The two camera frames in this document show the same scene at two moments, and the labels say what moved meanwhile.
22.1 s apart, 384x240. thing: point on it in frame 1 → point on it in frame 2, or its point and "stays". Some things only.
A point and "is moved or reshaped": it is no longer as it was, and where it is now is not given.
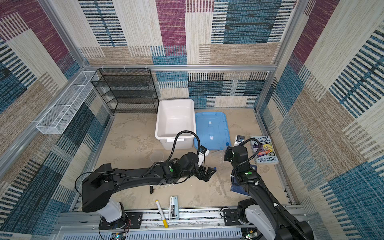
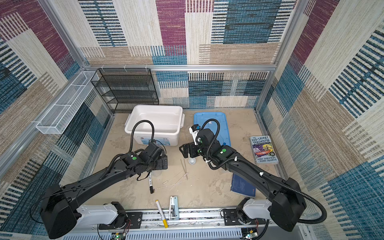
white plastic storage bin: (174, 116) is moved or reshaped
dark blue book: (241, 189) stays
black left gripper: (207, 176) → (161, 165)
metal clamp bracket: (173, 213) stays
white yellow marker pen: (165, 222) stays
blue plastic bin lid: (212, 129) stays
